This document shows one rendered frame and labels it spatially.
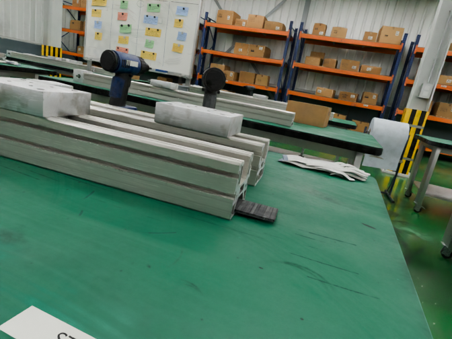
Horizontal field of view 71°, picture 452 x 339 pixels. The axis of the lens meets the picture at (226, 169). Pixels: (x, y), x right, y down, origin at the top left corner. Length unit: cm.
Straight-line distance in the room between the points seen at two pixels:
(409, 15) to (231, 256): 1102
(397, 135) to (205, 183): 365
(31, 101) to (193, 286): 40
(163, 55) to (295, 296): 362
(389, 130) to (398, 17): 748
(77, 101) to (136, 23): 349
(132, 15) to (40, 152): 360
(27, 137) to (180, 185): 27
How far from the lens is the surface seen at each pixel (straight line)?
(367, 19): 1118
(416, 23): 1124
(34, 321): 28
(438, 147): 384
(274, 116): 205
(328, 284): 38
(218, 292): 31
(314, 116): 246
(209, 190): 46
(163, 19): 390
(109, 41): 429
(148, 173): 50
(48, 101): 58
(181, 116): 65
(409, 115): 602
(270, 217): 47
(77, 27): 1427
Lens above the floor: 96
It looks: 15 degrees down
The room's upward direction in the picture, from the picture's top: 10 degrees clockwise
